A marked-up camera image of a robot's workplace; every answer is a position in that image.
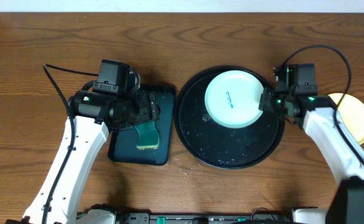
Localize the green and yellow sponge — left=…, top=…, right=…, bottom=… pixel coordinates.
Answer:
left=135, top=121, right=160, bottom=150

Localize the yellow plate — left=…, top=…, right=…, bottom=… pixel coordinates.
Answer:
left=338, top=94, right=364, bottom=144

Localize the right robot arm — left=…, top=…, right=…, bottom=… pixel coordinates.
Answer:
left=259, top=88, right=364, bottom=223

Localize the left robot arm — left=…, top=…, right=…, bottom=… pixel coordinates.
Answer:
left=20, top=90, right=160, bottom=223

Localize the rectangular dark teal tray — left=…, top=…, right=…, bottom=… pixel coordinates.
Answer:
left=108, top=85, right=175, bottom=166

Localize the round black tray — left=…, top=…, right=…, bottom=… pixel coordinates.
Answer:
left=174, top=65, right=285, bottom=169

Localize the light blue plate top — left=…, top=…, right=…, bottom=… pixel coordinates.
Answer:
left=204, top=70, right=264, bottom=129

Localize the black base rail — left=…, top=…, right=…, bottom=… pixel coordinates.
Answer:
left=75, top=203, right=325, bottom=224

